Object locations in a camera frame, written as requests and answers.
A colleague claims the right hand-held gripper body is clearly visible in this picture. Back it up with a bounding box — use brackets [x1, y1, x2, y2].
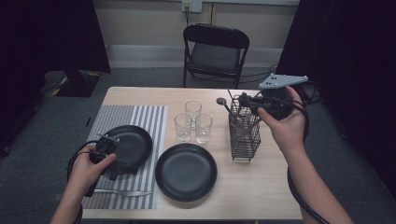
[258, 73, 310, 121]

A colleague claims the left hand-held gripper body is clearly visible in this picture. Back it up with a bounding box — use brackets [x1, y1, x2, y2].
[84, 133, 121, 198]

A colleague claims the black round plate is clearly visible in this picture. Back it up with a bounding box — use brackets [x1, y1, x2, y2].
[100, 124, 154, 175]
[154, 143, 219, 203]

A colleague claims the black wire cutlery holder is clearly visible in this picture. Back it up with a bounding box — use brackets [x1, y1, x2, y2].
[228, 93, 262, 162]

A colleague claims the clear drinking glass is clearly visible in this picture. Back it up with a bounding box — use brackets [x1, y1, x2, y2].
[194, 113, 214, 145]
[174, 113, 192, 143]
[184, 100, 203, 130]

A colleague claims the person's left hand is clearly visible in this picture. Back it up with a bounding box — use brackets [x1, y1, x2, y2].
[68, 145, 118, 203]

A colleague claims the person's right hand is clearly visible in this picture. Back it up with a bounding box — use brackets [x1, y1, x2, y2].
[257, 86, 308, 156]

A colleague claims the dark metal spoon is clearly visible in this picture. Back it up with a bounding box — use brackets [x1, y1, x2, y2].
[216, 96, 244, 129]

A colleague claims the striped woven placemat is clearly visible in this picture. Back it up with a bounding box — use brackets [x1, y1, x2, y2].
[81, 105, 168, 210]

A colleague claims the black folding chair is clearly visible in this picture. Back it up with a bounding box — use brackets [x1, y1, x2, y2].
[182, 22, 250, 90]

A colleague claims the black stand base yellow tape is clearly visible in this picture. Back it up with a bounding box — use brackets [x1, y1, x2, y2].
[40, 68, 102, 98]

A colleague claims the black curtain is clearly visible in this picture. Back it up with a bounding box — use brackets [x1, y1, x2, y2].
[0, 0, 111, 157]
[275, 0, 396, 200]

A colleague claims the black floor cable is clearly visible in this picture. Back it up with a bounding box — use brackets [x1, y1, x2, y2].
[239, 70, 262, 84]

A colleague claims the left hand-held gripper cable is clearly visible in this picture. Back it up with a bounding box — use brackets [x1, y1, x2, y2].
[65, 139, 101, 224]

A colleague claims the beige wall conduit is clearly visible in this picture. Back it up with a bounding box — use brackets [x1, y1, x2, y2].
[209, 2, 217, 25]

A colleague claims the white wall power outlet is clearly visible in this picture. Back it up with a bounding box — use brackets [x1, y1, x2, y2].
[181, 0, 204, 13]

